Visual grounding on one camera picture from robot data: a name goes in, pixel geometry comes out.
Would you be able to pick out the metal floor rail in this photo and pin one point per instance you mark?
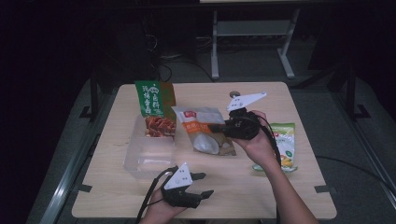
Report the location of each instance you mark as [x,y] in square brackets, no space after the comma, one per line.
[67,180]
[367,146]

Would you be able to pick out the person's left hand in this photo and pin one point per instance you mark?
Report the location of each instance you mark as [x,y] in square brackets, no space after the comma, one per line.
[160,210]

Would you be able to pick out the green seasoning packet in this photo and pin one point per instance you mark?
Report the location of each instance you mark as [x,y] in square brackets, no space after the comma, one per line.
[152,99]

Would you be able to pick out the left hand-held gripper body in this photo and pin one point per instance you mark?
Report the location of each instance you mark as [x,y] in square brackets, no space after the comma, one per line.
[180,186]

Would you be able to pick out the white metal stand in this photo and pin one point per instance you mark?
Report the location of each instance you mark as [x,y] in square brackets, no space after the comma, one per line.
[214,46]

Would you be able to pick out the clear plastic container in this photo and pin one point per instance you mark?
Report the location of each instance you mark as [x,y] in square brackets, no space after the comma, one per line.
[149,155]

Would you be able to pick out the person's right hand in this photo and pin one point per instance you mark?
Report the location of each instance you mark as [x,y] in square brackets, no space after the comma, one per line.
[260,149]

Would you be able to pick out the white and orange packet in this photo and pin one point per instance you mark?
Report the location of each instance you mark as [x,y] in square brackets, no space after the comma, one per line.
[199,137]

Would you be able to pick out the small grey round knob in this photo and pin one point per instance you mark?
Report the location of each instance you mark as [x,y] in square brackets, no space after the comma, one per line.
[234,93]

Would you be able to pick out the green and white packet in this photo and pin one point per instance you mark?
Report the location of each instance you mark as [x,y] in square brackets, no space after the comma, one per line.
[288,143]

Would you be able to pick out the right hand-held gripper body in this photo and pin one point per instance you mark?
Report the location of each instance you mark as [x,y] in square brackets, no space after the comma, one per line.
[241,126]

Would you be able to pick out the black stand leg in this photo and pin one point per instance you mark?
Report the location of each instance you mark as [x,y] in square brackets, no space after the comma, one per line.
[93,96]
[351,93]

